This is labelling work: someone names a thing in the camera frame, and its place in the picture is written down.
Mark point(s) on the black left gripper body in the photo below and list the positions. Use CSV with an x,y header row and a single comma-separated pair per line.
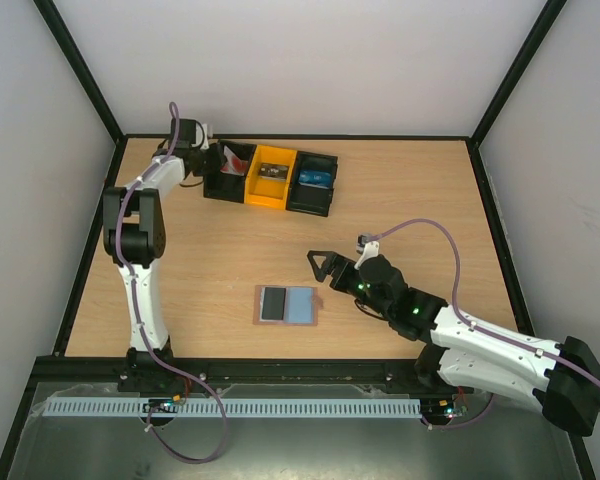
x,y
204,164

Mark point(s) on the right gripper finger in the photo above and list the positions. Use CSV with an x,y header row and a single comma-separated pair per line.
x,y
321,272
320,257

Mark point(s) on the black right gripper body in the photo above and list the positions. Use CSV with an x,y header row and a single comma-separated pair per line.
x,y
336,270

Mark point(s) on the red white credit card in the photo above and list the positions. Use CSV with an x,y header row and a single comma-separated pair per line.
x,y
236,165

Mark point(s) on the light blue credit card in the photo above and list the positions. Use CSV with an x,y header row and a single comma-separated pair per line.
x,y
299,306

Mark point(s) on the dark grey credit card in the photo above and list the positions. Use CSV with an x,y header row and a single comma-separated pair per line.
x,y
272,303

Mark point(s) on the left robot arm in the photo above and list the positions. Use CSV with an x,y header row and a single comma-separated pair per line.
x,y
134,235

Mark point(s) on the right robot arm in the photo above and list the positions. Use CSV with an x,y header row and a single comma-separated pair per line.
x,y
559,379

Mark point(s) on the grey VIP card in bin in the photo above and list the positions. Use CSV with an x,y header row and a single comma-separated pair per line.
x,y
270,171

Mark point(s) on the blue VIP card in bin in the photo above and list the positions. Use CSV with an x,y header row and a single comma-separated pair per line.
x,y
313,178

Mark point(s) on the black left bin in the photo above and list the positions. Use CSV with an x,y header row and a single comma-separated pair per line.
x,y
220,186

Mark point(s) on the black bin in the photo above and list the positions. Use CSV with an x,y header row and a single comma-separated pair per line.
x,y
220,186
311,200

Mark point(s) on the yellow middle bin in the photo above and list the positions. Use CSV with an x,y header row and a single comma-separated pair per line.
x,y
269,193

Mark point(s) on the black right bin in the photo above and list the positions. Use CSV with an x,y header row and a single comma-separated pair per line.
x,y
311,200

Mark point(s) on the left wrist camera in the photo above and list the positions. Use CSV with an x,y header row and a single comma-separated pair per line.
x,y
206,134

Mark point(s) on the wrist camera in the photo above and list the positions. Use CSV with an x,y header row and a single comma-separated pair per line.
x,y
206,134
367,246

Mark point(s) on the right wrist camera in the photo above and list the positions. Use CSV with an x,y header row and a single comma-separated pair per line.
x,y
367,246

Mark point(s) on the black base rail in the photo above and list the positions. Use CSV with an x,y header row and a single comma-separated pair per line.
x,y
145,376

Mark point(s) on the light blue slotted cable duct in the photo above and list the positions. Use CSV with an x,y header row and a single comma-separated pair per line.
x,y
109,407

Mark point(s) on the black enclosure frame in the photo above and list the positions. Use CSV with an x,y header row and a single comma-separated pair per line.
x,y
58,28

